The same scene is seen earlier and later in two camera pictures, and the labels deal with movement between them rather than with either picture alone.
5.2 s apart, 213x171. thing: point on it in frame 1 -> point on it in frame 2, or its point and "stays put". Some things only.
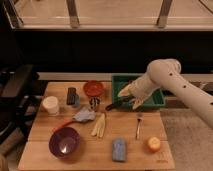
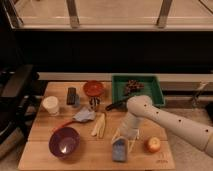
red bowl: (93, 88) stays put
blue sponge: (119, 149) stays put
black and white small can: (93, 102) stays put
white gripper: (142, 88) -> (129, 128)
